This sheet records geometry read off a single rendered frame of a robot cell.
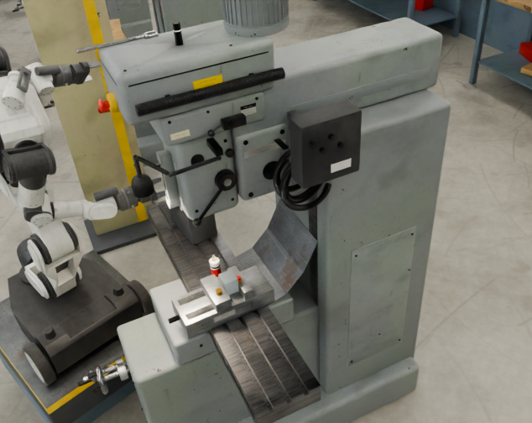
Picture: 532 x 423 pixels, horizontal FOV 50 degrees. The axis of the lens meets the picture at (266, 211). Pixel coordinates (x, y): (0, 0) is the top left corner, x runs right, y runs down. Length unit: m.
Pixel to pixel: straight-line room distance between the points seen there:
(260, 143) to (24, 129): 0.80
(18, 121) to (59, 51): 1.44
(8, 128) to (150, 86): 0.64
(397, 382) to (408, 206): 1.00
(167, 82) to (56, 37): 1.90
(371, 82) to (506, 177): 2.74
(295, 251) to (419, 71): 0.82
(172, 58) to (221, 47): 0.14
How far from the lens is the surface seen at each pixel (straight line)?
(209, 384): 2.45
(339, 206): 2.02
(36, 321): 2.88
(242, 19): 1.74
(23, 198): 2.19
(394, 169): 2.08
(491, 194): 4.41
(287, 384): 1.94
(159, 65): 1.63
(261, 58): 1.73
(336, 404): 2.77
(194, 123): 1.73
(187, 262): 2.40
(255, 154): 1.87
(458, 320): 3.44
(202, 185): 1.87
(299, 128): 1.59
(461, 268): 3.74
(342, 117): 1.64
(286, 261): 2.31
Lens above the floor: 2.50
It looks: 38 degrees down
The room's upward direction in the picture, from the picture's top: 5 degrees counter-clockwise
